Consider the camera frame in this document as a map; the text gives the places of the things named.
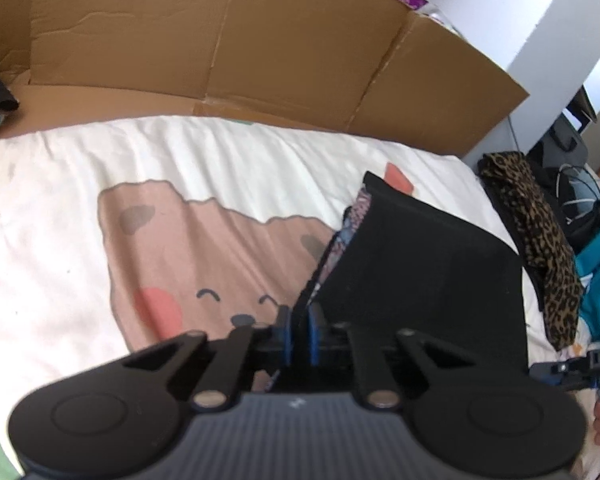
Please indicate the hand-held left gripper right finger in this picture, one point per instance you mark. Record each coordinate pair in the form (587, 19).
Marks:
(314, 340)

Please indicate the black shorts bear-print sides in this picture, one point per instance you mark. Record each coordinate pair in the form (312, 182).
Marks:
(420, 270)

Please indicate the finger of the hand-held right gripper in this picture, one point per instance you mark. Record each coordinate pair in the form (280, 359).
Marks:
(560, 369)

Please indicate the grey bag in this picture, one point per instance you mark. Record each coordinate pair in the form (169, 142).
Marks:
(565, 140)

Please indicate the black bag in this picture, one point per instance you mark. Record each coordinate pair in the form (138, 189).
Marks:
(587, 225)

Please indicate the leopard print cloth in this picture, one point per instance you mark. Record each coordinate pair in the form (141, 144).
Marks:
(540, 240)

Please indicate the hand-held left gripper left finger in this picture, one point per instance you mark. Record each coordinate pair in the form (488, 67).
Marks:
(286, 340)

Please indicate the bear printed cream blanket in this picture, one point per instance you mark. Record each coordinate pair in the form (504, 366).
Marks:
(80, 185)

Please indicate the open brown cardboard box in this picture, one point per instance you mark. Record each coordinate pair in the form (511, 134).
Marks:
(230, 35)

